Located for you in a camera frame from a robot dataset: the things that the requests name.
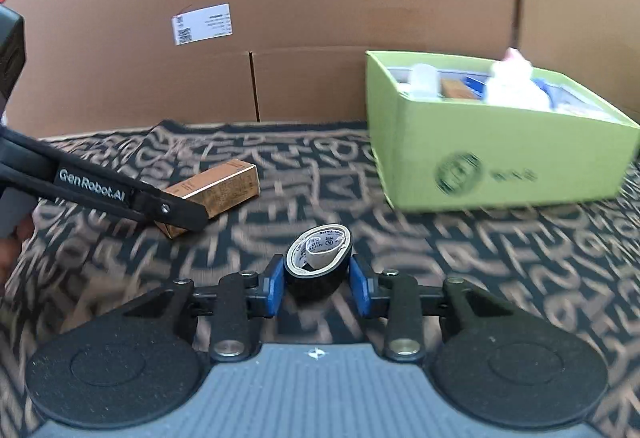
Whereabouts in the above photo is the white shipping label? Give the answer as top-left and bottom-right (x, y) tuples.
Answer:
(171, 3), (233, 46)

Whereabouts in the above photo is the white glove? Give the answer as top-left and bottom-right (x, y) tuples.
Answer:
(484, 47), (551, 111)

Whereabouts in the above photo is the clear plastic cup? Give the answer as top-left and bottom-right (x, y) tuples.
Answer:
(402, 64), (442, 102)

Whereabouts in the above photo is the blue medicine box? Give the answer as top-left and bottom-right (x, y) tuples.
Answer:
(462, 76), (582, 111)

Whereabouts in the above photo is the large brown cardboard sheet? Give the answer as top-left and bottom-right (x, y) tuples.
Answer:
(6, 0), (639, 136)

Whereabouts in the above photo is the person left hand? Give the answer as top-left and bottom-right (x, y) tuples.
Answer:
(0, 215), (35, 288)

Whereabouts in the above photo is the green cardboard box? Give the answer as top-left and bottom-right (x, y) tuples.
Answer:
(366, 50), (639, 212)

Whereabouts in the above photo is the copper cosmetic box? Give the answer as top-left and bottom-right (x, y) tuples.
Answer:
(165, 159), (260, 221)
(440, 79), (477, 100)

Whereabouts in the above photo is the patterned black tan blanket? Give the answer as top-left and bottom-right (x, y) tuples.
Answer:
(1, 120), (639, 437)

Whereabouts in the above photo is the black tape roll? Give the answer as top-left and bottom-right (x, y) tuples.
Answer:
(284, 224), (352, 306)

